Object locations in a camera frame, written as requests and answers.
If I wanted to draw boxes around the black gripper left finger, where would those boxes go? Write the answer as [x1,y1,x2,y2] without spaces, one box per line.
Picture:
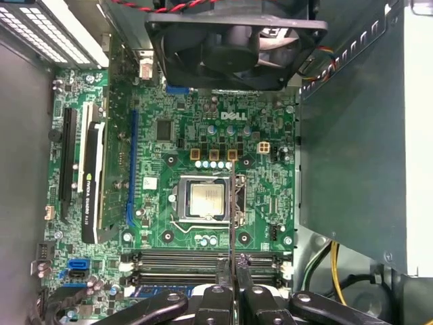
[133,259,234,325]

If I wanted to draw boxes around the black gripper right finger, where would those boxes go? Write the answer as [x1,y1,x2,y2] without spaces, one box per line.
[236,255,392,325]

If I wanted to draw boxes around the black RAM slot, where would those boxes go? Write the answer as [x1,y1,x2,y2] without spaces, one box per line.
[120,251,294,262]
[122,271,294,287]
[123,286,294,301]
[120,260,294,272]

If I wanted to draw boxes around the metal locking lever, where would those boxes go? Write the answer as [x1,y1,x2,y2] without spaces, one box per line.
[170,219,234,235]

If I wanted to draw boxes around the silver CPU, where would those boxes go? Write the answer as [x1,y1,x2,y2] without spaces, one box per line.
[189,181,227,217]

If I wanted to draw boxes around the green Dell motherboard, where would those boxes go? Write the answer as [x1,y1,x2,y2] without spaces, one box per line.
[43,67,299,325]

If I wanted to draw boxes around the CPU socket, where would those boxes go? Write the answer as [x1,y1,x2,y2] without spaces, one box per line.
[174,172,248,226]

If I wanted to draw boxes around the metal socket cover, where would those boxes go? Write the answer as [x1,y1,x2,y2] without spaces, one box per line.
[175,174,247,225]

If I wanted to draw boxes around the blue SATA connector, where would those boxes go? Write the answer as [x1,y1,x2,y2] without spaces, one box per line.
[67,259,91,279]

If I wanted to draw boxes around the Nvidia Quadro graphics card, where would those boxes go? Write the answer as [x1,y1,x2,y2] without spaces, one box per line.
[80,32,135,245]

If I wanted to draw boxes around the blue expansion slot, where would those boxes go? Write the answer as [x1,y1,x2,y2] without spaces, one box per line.
[125,108,139,228]

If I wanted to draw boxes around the grey Dell power supply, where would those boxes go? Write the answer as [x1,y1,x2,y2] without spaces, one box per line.
[293,0,433,278]

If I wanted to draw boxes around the white expansion slot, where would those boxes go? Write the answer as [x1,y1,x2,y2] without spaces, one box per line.
[76,102,91,194]

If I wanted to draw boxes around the black expansion slot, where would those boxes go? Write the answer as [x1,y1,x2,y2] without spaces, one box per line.
[58,107,78,219]

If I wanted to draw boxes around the black and grey PC case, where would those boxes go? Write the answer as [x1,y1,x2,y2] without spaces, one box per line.
[0,0,433,325]

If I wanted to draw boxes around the black case fan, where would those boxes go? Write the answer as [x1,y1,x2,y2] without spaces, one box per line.
[144,9,329,92]

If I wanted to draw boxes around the green power wire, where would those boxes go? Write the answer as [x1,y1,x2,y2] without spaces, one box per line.
[302,243,332,284]

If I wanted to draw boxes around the yellow power wire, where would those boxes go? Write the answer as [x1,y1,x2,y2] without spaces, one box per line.
[329,240,349,306]

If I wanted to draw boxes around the coloured fan wires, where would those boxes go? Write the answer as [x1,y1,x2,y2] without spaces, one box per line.
[299,50,338,84]

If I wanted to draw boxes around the red and black twisted wire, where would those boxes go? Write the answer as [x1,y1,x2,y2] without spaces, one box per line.
[111,0,217,15]

